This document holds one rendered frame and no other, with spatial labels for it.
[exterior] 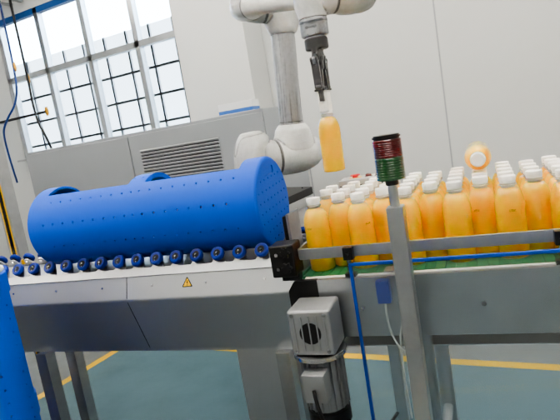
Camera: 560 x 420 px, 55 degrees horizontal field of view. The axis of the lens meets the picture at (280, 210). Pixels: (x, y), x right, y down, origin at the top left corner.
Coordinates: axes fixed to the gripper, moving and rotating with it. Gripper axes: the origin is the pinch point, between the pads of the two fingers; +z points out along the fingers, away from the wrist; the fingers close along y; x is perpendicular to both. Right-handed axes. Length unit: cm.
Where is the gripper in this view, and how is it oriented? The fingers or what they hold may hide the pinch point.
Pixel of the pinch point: (324, 102)
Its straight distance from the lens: 178.8
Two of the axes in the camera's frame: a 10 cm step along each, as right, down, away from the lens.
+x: 9.3, -1.0, -3.6
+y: -3.3, 2.0, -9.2
